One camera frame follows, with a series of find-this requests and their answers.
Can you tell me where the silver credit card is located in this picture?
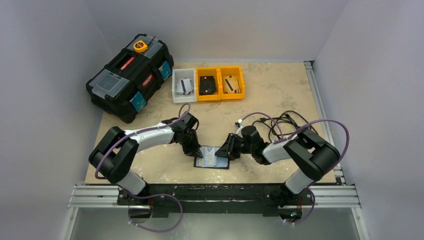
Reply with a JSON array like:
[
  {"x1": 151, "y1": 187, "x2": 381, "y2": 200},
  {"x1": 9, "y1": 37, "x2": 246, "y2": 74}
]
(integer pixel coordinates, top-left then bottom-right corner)
[{"x1": 197, "y1": 146, "x2": 219, "y2": 168}]

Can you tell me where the black leather card holder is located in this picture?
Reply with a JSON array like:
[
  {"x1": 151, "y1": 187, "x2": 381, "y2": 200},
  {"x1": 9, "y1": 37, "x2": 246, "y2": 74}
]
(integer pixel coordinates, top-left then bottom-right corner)
[{"x1": 193, "y1": 146, "x2": 230, "y2": 170}]

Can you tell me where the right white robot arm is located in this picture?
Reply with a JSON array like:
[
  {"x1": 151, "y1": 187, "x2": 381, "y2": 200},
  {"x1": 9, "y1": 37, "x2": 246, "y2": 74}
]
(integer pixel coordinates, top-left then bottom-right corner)
[{"x1": 215, "y1": 125, "x2": 341, "y2": 204}]

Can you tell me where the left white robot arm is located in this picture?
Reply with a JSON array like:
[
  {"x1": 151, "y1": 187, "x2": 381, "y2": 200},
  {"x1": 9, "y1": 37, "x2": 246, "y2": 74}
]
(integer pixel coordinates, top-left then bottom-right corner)
[{"x1": 88, "y1": 112, "x2": 203, "y2": 205}]

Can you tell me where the silver credit cards stack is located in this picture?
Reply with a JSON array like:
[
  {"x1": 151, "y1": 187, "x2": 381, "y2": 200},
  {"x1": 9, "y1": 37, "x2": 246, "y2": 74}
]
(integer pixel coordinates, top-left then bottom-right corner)
[{"x1": 175, "y1": 78, "x2": 194, "y2": 96}]

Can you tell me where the gold credit cards stack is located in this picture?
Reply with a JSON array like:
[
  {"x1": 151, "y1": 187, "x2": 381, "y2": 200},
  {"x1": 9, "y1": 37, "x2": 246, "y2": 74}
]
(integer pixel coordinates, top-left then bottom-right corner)
[{"x1": 222, "y1": 75, "x2": 240, "y2": 94}]

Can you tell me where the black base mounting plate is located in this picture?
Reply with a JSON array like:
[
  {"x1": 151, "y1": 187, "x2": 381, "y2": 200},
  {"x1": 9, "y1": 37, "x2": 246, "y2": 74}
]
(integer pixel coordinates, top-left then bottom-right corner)
[{"x1": 117, "y1": 183, "x2": 315, "y2": 220}]

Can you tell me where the white plastic bin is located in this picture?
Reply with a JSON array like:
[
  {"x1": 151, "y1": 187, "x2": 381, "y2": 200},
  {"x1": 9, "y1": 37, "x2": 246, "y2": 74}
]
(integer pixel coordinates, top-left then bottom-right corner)
[{"x1": 171, "y1": 68, "x2": 197, "y2": 104}]

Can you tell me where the middle yellow plastic bin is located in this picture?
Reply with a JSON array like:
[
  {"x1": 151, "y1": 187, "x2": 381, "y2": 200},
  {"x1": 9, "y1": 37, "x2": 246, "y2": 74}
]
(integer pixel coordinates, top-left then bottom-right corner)
[{"x1": 195, "y1": 67, "x2": 222, "y2": 102}]

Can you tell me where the yellow plastic bin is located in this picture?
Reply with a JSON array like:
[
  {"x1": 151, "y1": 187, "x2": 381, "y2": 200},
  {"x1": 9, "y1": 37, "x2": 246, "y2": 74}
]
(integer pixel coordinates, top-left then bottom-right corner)
[
  {"x1": 195, "y1": 67, "x2": 222, "y2": 102},
  {"x1": 219, "y1": 66, "x2": 246, "y2": 101}
]

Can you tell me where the right yellow plastic bin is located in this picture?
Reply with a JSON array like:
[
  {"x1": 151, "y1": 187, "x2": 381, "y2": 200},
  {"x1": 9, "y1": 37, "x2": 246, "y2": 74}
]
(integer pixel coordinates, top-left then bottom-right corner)
[{"x1": 219, "y1": 66, "x2": 246, "y2": 101}]

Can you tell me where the black plastic toolbox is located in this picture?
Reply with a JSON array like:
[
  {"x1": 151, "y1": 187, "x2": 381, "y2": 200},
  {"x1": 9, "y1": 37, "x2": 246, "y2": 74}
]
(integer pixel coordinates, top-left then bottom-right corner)
[{"x1": 85, "y1": 33, "x2": 174, "y2": 124}]

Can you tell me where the yellow tape measure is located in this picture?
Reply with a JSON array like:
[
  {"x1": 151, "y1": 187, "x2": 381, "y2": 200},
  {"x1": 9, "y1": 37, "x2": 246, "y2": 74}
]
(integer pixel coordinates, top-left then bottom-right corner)
[{"x1": 133, "y1": 40, "x2": 149, "y2": 53}]

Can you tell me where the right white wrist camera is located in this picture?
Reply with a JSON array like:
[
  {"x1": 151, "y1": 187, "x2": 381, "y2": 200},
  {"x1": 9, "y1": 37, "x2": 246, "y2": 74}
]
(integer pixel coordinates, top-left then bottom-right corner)
[{"x1": 234, "y1": 119, "x2": 244, "y2": 137}]

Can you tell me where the black cable on table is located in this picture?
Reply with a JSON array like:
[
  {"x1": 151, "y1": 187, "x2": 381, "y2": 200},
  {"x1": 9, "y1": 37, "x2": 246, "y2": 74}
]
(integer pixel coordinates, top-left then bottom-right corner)
[{"x1": 251, "y1": 110, "x2": 320, "y2": 143}]

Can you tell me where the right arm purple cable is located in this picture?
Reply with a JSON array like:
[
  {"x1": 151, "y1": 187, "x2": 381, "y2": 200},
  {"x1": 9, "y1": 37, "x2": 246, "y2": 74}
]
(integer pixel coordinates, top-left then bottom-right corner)
[{"x1": 239, "y1": 111, "x2": 350, "y2": 165}]

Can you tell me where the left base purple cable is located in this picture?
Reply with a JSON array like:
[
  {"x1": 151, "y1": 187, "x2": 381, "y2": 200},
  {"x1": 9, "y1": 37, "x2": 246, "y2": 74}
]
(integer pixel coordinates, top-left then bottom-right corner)
[{"x1": 127, "y1": 194, "x2": 184, "y2": 233}]

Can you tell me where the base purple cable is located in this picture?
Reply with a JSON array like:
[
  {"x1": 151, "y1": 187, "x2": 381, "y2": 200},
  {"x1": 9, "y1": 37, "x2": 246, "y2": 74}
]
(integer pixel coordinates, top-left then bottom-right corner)
[
  {"x1": 127, "y1": 194, "x2": 184, "y2": 233},
  {"x1": 282, "y1": 195, "x2": 317, "y2": 226}
]

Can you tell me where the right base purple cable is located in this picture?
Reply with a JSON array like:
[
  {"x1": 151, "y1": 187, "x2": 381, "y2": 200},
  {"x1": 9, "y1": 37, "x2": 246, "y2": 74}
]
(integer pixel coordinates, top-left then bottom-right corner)
[{"x1": 282, "y1": 195, "x2": 317, "y2": 226}]

